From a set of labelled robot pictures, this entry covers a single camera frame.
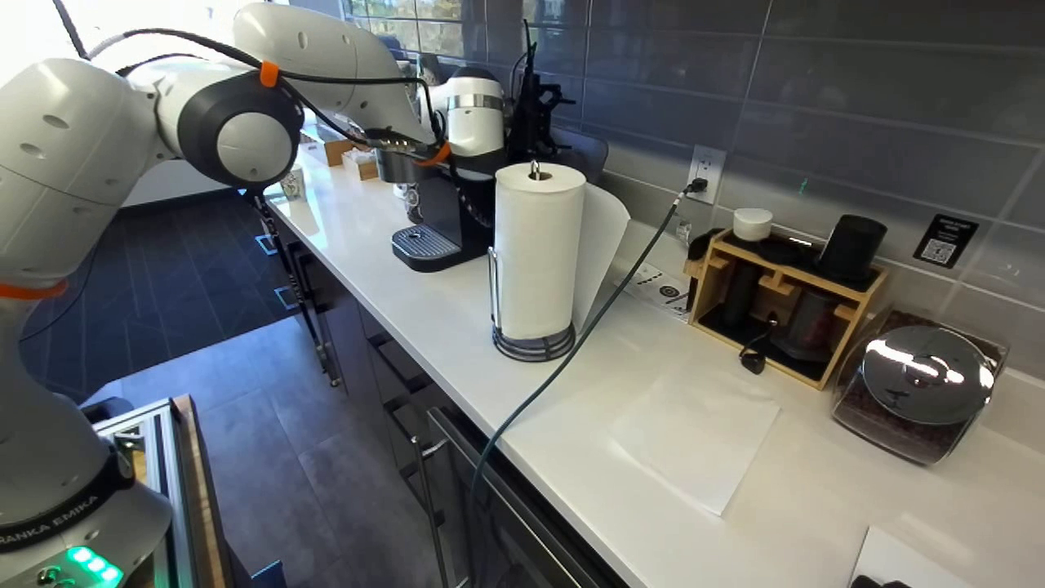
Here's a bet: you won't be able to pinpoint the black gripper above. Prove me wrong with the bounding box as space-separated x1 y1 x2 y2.
502 74 580 158

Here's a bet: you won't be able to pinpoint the black and silver coffee maker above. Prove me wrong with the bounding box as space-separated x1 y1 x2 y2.
373 103 548 274

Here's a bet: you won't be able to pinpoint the brown wooden object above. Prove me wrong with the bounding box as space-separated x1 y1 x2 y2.
323 140 385 184

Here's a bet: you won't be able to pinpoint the small white cup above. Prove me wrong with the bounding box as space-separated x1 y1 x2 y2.
729 207 776 244

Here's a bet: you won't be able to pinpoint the white mug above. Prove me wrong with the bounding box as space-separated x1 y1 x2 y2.
276 165 311 202

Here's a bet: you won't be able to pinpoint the black cup stack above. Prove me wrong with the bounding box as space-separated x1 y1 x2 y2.
815 213 890 291

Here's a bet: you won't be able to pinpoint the black tripod legs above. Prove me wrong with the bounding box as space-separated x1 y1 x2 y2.
250 189 343 385

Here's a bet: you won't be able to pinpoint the translucent white counter mat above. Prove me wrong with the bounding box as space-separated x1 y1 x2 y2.
605 373 784 522

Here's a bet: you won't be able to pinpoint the wooden countertop organizer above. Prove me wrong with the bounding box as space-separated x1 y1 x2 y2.
681 225 890 391

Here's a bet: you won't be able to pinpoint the dark lower cabinet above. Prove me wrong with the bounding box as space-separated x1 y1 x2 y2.
255 184 632 588

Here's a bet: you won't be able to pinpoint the white paper sheet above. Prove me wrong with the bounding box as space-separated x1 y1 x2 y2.
846 522 989 588

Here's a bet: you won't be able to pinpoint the white wall outlet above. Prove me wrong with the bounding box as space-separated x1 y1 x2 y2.
681 145 729 207

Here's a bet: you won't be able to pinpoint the black power cable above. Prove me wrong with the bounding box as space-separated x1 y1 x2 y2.
462 176 713 588

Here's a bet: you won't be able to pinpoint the black wall placard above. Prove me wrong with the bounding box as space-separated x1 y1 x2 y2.
911 213 983 272

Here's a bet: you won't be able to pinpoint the metal cabinet handle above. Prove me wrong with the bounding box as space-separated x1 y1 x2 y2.
421 404 597 588

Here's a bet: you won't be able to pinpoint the aluminium frame robot mount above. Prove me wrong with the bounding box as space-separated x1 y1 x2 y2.
85 391 233 588

